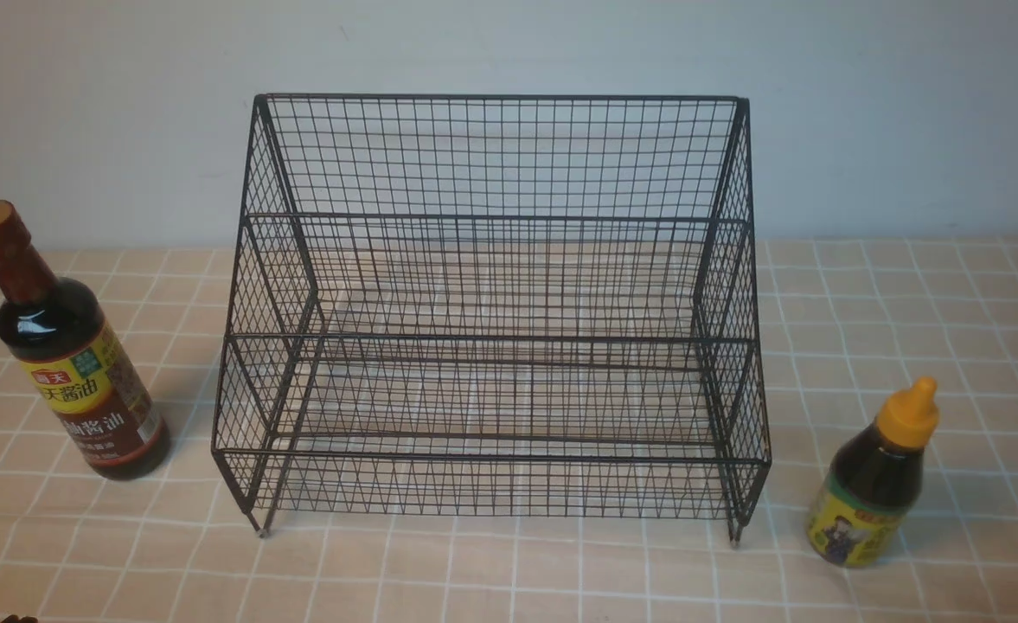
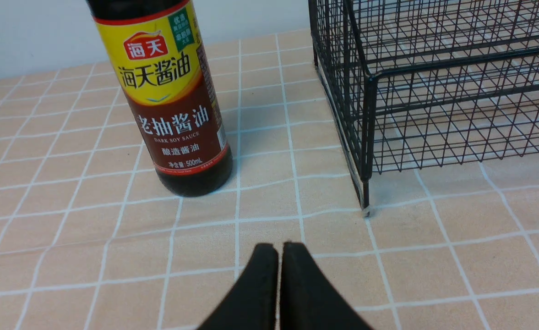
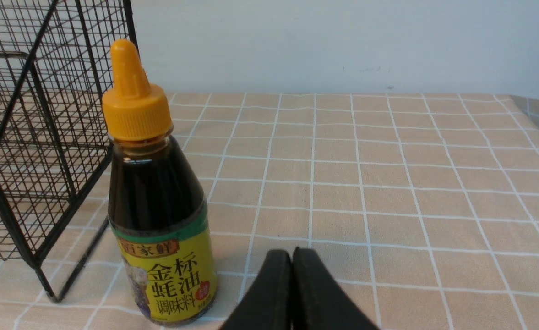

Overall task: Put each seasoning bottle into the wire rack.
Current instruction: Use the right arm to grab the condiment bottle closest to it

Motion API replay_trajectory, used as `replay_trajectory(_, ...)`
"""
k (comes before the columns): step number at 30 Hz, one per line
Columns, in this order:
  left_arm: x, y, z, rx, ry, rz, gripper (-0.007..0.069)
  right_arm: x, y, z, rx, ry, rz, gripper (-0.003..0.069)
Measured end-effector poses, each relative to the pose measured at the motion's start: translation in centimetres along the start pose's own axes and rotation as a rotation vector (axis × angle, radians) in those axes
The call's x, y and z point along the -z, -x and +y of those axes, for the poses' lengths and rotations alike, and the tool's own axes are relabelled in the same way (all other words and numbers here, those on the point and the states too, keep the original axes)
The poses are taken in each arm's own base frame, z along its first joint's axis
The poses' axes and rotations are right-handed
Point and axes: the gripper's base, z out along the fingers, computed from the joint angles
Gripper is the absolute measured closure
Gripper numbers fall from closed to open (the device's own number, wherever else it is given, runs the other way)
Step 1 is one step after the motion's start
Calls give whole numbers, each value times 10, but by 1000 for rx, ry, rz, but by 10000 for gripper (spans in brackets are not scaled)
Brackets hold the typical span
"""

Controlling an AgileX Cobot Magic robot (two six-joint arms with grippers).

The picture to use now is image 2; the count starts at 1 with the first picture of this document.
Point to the black wire mesh shelf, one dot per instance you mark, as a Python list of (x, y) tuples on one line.
[(428, 83)]

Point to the checkered beige tablecloth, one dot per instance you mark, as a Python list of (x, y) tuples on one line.
[(91, 240)]

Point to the dark soy sauce bottle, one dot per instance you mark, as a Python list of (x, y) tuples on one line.
[(157, 53)]

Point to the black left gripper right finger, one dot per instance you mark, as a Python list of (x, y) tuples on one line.
[(308, 301)]

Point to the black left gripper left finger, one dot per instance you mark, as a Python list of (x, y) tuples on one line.
[(251, 302)]

